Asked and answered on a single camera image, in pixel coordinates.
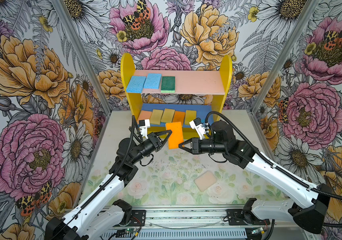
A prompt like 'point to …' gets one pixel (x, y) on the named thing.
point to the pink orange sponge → (144, 115)
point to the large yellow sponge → (168, 115)
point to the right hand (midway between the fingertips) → (181, 151)
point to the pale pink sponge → (204, 182)
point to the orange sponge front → (179, 116)
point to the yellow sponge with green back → (155, 116)
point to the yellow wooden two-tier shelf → (161, 96)
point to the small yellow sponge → (190, 115)
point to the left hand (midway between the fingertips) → (173, 136)
